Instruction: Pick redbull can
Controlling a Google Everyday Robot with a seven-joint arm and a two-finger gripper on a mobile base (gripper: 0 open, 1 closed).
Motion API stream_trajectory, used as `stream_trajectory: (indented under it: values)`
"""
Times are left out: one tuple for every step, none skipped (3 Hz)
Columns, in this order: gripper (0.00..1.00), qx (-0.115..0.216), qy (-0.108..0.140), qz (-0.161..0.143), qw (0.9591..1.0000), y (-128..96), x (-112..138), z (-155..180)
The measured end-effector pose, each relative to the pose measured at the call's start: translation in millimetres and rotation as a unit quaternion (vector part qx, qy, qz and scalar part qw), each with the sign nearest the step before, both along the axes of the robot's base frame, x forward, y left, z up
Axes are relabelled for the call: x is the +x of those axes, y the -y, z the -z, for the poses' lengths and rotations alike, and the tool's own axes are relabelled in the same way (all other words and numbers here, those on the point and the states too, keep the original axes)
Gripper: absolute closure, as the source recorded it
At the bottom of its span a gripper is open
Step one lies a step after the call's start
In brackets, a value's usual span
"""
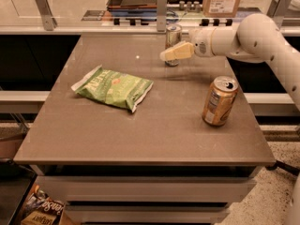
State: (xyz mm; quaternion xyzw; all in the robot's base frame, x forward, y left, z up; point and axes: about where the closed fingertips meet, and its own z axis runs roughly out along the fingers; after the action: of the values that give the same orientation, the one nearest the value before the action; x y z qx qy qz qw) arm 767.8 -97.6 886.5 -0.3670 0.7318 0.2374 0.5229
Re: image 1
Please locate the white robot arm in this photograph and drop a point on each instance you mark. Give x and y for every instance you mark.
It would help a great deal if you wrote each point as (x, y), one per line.
(275, 201)

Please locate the middle metal bracket post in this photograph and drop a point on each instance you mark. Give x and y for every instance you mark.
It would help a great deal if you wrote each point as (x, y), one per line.
(161, 15)

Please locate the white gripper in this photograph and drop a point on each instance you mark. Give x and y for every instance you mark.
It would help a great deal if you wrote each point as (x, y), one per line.
(201, 43)

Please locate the cardboard box with label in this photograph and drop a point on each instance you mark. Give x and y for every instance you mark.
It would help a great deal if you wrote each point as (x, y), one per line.
(220, 8)

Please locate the gold soda can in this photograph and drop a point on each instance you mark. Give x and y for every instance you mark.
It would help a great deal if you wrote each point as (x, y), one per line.
(219, 101)

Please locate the left metal bracket post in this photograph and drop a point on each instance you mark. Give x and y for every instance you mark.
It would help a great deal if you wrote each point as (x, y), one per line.
(48, 20)

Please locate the green chip bag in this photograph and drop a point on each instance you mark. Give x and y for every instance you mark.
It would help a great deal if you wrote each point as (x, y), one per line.
(113, 88)

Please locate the silver blue redbull can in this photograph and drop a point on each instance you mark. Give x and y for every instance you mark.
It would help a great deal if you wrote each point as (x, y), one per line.
(173, 35)

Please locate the grey drawer cabinet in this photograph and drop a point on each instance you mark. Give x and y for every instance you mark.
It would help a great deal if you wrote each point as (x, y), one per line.
(143, 200)

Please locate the right metal bracket post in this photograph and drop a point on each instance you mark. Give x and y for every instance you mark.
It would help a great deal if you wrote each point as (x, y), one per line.
(277, 10)

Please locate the magazine stack on floor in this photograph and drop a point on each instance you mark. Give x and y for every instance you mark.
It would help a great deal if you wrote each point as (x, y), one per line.
(39, 208)

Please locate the metal bracket post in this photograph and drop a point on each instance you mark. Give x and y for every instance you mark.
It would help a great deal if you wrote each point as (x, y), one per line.
(48, 20)
(277, 10)
(161, 15)

